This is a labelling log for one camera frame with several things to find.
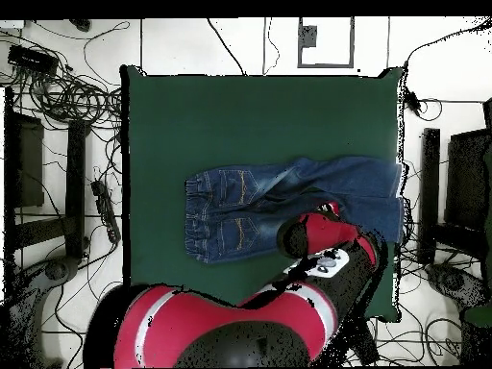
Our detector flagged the blue denim jeans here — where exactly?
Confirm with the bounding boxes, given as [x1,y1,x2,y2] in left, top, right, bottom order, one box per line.
[183,154,406,266]

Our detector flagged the black upright bar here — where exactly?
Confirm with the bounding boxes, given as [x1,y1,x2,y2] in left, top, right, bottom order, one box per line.
[418,127,441,266]

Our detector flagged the dark green table cloth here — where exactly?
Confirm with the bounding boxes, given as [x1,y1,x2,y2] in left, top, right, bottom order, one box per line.
[119,63,404,325]

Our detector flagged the black power adapter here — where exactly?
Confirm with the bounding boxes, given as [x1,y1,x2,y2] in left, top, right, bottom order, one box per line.
[406,89,422,116]

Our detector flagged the black power strip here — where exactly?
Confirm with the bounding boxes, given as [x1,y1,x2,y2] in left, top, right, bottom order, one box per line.
[90,179,122,244]
[345,318,381,366]

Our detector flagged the black panel stand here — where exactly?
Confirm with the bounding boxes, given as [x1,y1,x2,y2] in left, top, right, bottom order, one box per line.
[445,97,492,262]

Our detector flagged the black stand leg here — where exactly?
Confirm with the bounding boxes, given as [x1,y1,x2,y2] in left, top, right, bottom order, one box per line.
[7,255,80,366]
[425,262,491,308]

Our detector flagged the small grey square plate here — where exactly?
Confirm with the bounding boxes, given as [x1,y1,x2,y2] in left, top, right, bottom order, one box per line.
[299,25,319,48]

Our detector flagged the green round object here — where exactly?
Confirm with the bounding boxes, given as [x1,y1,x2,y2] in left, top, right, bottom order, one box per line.
[462,305,492,328]

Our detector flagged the black electronics box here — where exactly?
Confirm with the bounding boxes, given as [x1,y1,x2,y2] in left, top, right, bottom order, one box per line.
[6,42,60,77]

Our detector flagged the black cable bundle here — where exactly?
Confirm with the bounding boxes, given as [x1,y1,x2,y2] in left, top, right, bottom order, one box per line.
[393,153,462,366]

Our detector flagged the grey square floor frame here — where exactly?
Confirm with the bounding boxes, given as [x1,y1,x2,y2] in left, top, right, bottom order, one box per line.
[296,16,356,69]

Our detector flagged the long black cable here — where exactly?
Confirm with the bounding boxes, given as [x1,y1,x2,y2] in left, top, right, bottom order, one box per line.
[207,17,247,76]

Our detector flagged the black metal stand frame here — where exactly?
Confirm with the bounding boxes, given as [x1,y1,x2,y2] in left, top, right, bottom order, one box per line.
[3,86,87,266]

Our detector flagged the black cable tangle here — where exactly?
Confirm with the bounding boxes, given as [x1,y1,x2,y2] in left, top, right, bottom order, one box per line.
[0,28,124,132]

